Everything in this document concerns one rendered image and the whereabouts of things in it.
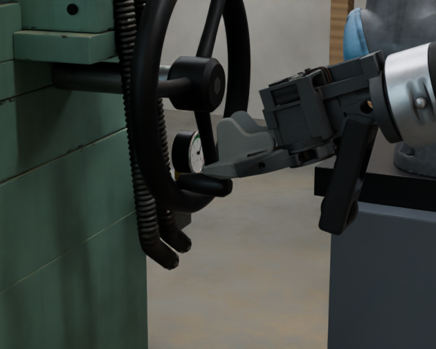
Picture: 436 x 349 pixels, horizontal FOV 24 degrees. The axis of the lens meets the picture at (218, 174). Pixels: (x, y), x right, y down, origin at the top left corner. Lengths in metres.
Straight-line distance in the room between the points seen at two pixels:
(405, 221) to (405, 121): 0.62
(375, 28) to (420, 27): 0.05
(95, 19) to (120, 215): 0.37
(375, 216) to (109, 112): 0.46
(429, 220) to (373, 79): 0.61
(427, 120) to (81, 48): 0.37
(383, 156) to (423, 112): 0.76
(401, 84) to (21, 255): 0.49
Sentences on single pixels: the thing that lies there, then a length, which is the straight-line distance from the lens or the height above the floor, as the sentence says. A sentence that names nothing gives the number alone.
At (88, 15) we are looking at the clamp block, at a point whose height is 0.89.
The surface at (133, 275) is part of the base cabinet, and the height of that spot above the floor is 0.50.
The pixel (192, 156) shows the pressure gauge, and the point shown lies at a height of 0.66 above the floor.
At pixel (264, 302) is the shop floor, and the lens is 2.62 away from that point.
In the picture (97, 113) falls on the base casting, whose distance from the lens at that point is 1.29.
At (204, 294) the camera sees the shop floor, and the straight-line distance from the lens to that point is 2.67.
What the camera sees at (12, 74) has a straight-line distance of 1.12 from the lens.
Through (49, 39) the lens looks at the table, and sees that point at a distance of 1.09.
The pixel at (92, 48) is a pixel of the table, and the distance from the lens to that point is 1.07.
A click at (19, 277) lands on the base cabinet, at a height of 0.59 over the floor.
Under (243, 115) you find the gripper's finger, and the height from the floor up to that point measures 0.80.
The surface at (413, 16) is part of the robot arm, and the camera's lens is 1.04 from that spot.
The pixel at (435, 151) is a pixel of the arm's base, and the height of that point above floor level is 0.64.
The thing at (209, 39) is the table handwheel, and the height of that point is 0.86.
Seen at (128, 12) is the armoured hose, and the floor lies 0.89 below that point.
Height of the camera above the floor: 1.01
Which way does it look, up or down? 15 degrees down
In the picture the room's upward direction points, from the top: straight up
